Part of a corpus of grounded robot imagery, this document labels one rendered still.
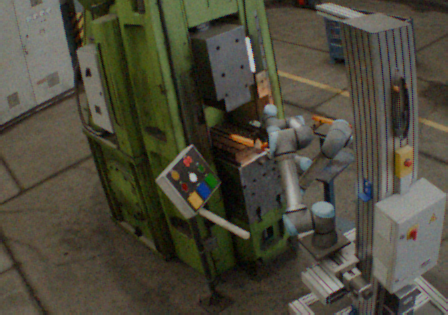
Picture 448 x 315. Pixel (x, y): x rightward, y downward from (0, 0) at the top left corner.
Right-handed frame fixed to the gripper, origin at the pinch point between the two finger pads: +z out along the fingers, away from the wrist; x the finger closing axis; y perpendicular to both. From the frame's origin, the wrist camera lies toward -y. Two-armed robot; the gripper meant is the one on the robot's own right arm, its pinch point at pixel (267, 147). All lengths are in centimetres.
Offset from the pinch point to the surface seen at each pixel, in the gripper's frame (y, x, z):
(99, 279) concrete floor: 99, -110, 103
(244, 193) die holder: 29.3, -15.3, 11.8
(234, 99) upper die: -31.0, -4.7, 16.5
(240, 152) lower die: 4.4, -8.0, 17.2
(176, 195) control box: -7, -71, -4
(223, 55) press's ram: -61, -6, 16
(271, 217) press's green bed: 61, 4, 13
